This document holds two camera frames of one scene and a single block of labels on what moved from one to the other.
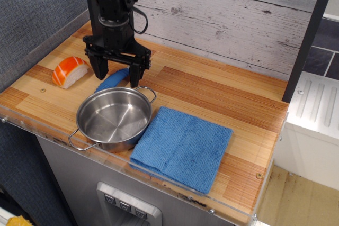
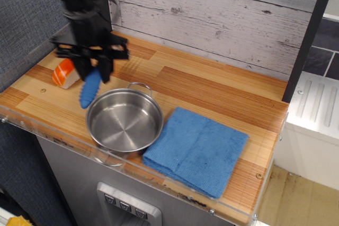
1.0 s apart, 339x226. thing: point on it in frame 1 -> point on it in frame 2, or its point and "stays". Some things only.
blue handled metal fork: (113, 80) -> (90, 87)
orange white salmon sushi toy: (70, 72) stays
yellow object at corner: (19, 220) stays
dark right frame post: (309, 37) stays
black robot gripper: (113, 38) -> (93, 37)
